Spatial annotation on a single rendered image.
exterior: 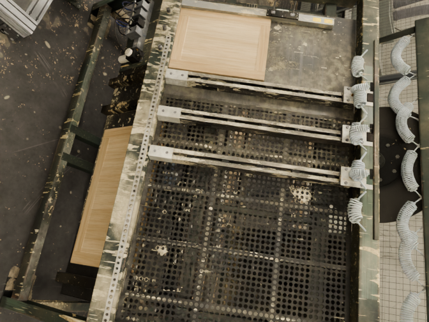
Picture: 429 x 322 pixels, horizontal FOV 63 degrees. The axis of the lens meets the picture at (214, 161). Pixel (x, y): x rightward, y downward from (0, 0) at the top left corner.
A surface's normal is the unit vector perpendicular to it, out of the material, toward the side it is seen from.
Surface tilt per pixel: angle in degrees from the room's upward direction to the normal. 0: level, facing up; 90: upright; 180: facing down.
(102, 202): 90
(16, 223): 0
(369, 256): 57
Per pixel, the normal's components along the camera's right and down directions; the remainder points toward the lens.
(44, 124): 0.84, -0.05
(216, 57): 0.02, -0.31
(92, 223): -0.53, -0.34
